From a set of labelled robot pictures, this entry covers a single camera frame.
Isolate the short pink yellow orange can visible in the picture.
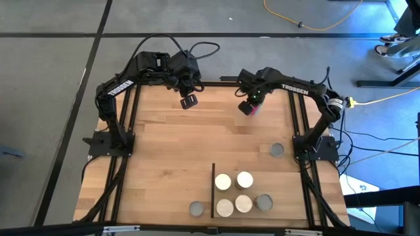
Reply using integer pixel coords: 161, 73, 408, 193
188, 201, 205, 217

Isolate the black aluminium rig frame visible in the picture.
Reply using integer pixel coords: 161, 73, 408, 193
73, 79, 350, 236

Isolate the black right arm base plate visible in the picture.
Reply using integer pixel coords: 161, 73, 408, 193
293, 134, 341, 162

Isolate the black power strip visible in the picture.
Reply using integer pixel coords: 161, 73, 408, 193
219, 74, 280, 83

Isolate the yellow green labelled can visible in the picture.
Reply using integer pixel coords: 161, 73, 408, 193
234, 170, 255, 191

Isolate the white teal Mixed label can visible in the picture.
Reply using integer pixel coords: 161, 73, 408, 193
255, 193, 274, 212

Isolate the beige floor cable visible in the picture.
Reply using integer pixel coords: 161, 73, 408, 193
347, 136, 420, 165

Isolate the orange yellow fruit can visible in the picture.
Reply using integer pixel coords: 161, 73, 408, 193
214, 172, 233, 193

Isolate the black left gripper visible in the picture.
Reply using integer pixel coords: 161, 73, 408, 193
167, 73, 205, 110

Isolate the black cable bundle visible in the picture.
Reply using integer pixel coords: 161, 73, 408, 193
77, 156, 129, 224
300, 162, 349, 229

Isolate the pale teal can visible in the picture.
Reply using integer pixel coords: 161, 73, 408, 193
269, 142, 285, 158

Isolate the pale-lidded tin can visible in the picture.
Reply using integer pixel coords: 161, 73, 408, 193
234, 194, 253, 214

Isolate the white printed card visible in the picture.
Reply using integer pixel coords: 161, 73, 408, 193
339, 172, 381, 226

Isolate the black desk edge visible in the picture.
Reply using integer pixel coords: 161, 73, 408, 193
343, 185, 420, 236

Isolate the yellow floor cable with knot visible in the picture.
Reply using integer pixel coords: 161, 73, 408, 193
263, 0, 364, 33

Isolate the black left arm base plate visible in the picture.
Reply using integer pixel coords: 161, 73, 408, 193
81, 130, 136, 157

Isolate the yellow extension cord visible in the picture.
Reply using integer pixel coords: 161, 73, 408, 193
344, 87, 420, 109

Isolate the black metal stand base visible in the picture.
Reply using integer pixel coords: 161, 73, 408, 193
356, 60, 420, 89

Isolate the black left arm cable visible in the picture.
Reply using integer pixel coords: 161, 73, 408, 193
129, 33, 221, 66

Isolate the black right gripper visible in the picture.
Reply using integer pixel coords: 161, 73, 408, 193
234, 68, 268, 117

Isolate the black floor cable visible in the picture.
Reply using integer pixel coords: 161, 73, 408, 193
329, 126, 420, 142

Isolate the person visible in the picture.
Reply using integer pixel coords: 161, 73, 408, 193
373, 0, 420, 59

